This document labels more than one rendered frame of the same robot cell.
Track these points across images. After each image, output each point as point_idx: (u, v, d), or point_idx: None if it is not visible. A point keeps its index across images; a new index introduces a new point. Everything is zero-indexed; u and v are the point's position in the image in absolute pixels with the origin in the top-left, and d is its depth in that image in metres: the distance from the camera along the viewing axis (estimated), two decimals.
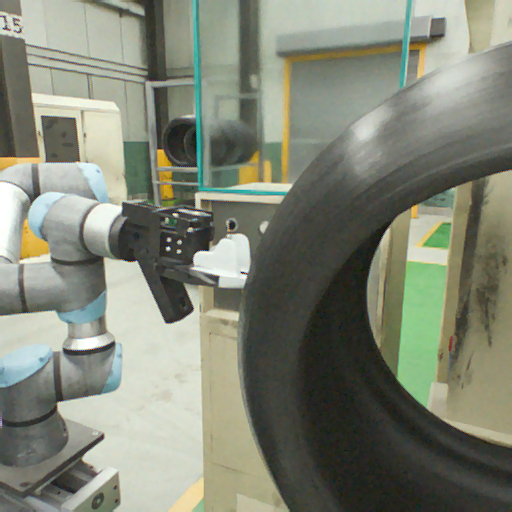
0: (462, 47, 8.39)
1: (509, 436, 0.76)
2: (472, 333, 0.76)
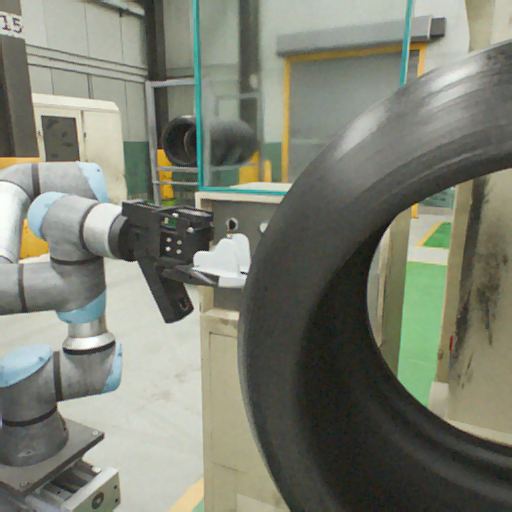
0: (462, 47, 8.39)
1: (510, 435, 0.76)
2: (473, 332, 0.75)
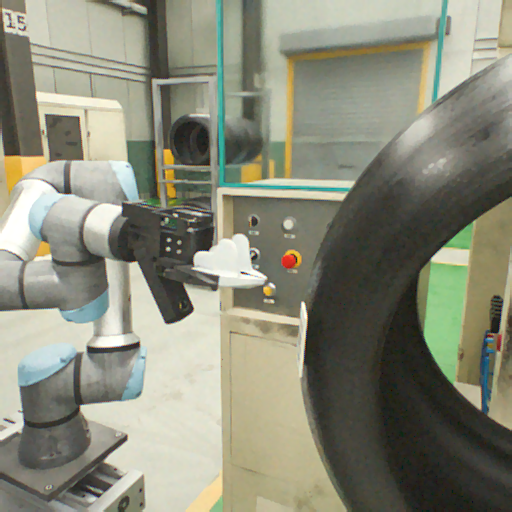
0: (467, 45, 8.36)
1: None
2: None
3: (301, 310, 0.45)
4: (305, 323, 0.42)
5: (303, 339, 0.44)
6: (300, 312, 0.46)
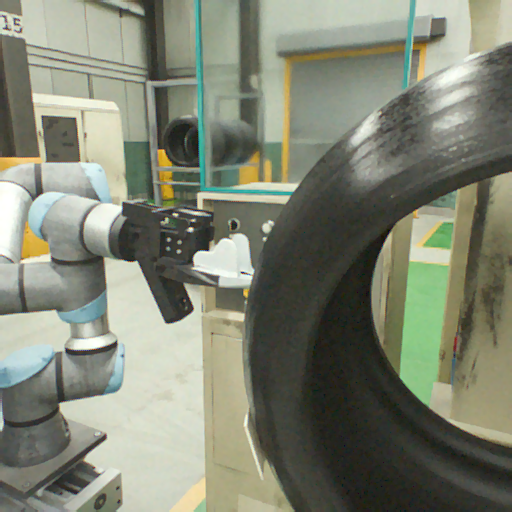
0: (463, 47, 8.39)
1: None
2: (478, 333, 0.75)
3: (247, 417, 0.51)
4: (246, 430, 0.48)
5: (254, 444, 0.49)
6: (248, 418, 0.51)
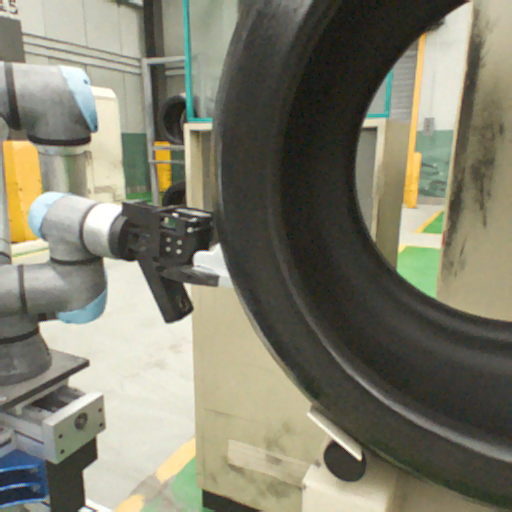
0: (462, 35, 8.35)
1: None
2: (467, 214, 0.72)
3: (313, 412, 0.47)
4: (311, 417, 0.44)
5: (331, 429, 0.45)
6: (316, 413, 0.47)
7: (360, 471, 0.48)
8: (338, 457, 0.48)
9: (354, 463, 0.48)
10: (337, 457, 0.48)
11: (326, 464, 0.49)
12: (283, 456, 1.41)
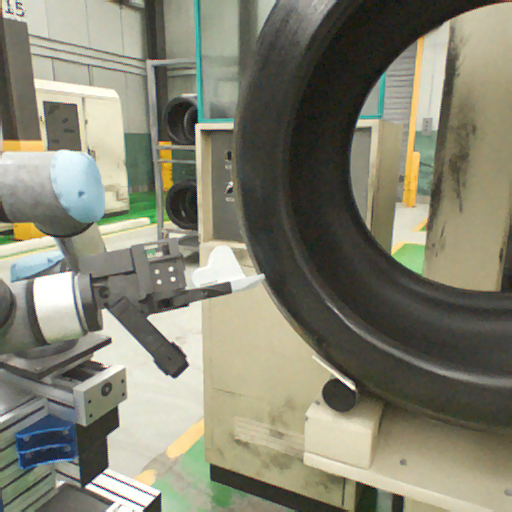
0: None
1: None
2: (446, 202, 0.83)
3: (317, 357, 0.59)
4: (315, 359, 0.56)
5: (331, 368, 0.56)
6: (319, 359, 0.59)
7: (350, 404, 0.59)
8: (335, 391, 0.60)
9: (347, 398, 0.59)
10: (334, 391, 0.60)
11: (323, 395, 0.61)
12: (286, 430, 1.53)
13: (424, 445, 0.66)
